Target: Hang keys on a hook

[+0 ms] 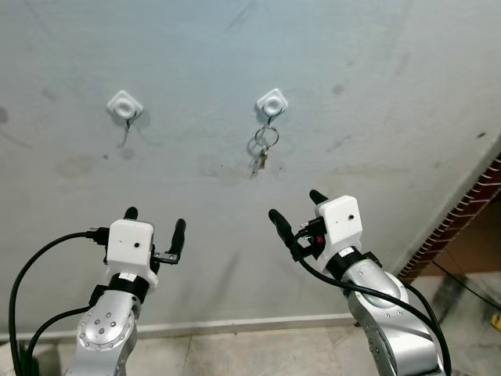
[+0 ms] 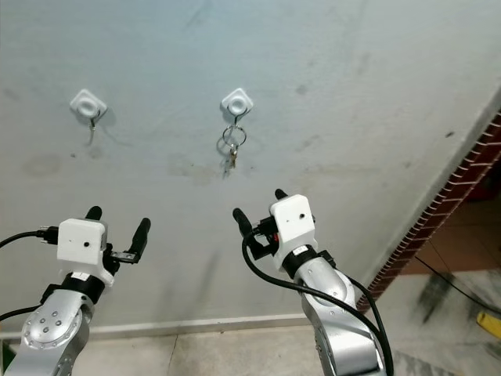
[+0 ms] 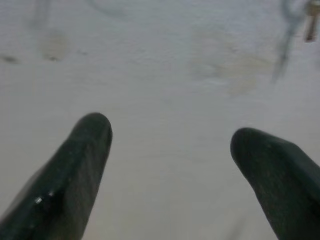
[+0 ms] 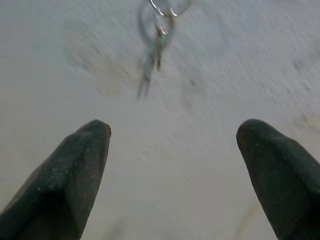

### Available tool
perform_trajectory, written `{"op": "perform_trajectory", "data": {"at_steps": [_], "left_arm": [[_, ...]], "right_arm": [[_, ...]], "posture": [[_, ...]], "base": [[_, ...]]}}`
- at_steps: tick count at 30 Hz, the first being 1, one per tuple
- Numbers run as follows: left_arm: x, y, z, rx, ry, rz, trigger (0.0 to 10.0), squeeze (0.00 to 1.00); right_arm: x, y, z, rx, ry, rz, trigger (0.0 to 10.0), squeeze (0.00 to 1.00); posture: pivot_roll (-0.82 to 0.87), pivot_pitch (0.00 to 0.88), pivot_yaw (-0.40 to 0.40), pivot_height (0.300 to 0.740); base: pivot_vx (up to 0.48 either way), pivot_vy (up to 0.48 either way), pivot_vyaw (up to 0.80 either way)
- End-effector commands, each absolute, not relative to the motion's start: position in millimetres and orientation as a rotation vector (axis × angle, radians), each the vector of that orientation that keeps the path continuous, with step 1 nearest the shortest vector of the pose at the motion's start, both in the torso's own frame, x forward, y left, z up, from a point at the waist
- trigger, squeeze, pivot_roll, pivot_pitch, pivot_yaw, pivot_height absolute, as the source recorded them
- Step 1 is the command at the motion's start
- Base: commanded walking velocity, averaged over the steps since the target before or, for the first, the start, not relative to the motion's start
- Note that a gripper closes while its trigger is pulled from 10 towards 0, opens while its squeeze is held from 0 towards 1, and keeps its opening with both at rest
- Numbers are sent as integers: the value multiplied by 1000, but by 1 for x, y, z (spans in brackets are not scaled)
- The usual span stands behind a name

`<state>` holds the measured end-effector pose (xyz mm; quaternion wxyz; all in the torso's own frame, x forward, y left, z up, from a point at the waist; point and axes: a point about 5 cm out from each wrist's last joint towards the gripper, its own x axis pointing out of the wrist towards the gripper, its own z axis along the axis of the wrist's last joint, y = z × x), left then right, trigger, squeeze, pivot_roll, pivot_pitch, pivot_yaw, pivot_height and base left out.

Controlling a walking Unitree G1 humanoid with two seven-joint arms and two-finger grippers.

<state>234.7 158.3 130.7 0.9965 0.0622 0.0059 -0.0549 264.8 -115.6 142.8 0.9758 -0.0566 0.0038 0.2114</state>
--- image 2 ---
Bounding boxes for red brick pillar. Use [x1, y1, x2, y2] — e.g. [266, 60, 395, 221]
[356, 110, 501, 313]

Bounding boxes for yellow object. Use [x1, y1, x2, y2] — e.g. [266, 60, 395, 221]
[476, 312, 501, 339]

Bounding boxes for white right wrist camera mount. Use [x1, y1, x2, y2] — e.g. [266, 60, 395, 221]
[269, 194, 319, 256]

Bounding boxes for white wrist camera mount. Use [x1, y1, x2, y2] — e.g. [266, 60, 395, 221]
[56, 219, 113, 284]
[269, 194, 319, 256]

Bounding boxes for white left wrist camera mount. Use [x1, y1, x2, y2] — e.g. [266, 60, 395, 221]
[56, 219, 113, 284]

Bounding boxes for key ring with keys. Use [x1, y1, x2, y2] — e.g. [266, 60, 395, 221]
[217, 116, 247, 175]

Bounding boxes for white square wall hook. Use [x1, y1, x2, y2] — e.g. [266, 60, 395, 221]
[70, 89, 109, 148]
[220, 87, 255, 117]

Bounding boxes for thin black floor cable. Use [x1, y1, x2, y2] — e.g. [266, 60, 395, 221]
[415, 257, 501, 318]

